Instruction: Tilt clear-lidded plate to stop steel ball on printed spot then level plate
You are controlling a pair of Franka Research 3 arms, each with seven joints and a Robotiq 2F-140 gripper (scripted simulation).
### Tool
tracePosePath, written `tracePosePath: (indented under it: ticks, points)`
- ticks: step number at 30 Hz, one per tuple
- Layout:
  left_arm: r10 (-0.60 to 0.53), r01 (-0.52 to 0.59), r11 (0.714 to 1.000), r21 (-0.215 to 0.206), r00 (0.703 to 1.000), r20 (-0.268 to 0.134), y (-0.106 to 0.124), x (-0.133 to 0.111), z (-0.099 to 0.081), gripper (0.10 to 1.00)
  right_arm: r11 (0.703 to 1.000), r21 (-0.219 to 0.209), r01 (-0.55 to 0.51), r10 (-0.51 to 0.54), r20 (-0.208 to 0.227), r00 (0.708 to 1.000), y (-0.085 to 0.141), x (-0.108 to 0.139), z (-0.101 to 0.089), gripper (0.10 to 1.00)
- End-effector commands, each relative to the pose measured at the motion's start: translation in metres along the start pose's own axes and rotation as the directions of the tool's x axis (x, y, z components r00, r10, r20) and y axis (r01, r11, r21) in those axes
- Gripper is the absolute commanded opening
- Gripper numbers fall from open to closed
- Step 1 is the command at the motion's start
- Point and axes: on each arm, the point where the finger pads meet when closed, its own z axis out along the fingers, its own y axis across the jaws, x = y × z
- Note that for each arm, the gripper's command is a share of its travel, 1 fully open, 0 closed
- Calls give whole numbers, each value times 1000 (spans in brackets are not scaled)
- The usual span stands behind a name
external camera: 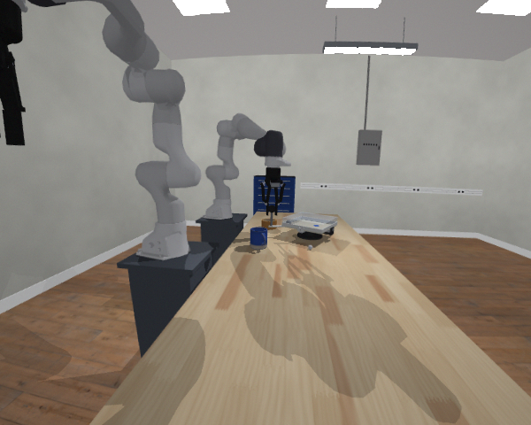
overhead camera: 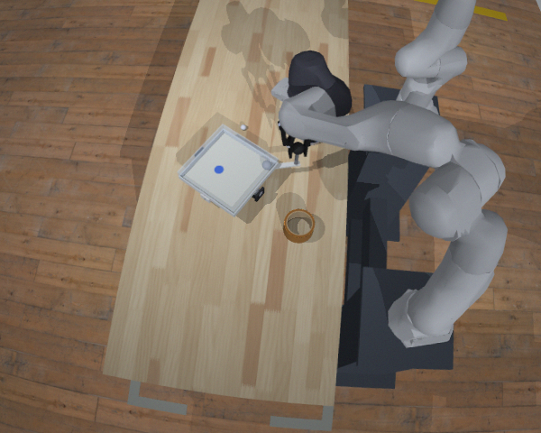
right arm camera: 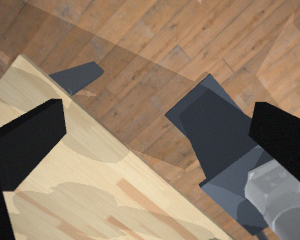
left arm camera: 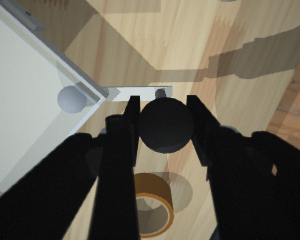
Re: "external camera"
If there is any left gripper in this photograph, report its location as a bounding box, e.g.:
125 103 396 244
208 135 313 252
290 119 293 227
260 167 286 216

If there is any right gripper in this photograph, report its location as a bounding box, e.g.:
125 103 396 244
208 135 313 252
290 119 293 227
0 0 26 145

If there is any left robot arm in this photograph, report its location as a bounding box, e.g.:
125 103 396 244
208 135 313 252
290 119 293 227
203 113 291 220

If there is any brown tape roll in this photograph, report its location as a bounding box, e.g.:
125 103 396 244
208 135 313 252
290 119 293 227
261 219 277 229

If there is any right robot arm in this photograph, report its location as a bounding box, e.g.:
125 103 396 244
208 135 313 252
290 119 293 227
27 0 201 260

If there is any blue mug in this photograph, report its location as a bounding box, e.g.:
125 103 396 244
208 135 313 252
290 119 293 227
250 227 267 250

